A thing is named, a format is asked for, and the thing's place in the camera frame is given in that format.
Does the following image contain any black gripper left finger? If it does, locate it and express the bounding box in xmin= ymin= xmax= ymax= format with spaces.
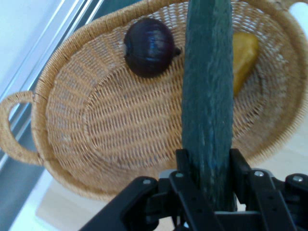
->
xmin=79 ymin=148 xmax=225 ymax=231

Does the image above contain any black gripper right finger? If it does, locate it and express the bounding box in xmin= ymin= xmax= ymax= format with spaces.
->
xmin=230 ymin=148 xmax=308 ymax=231

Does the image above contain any green bumpy cucumber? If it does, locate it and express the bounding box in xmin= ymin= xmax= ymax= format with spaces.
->
xmin=181 ymin=0 xmax=238 ymax=213

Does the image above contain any oval wicker basket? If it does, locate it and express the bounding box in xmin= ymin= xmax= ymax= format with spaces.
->
xmin=0 ymin=0 xmax=308 ymax=202

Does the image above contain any yellow vegetable piece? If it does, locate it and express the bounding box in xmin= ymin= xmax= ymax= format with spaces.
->
xmin=231 ymin=32 xmax=260 ymax=97

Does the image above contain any purple red onion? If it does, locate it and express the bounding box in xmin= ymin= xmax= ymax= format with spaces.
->
xmin=123 ymin=17 xmax=182 ymax=79

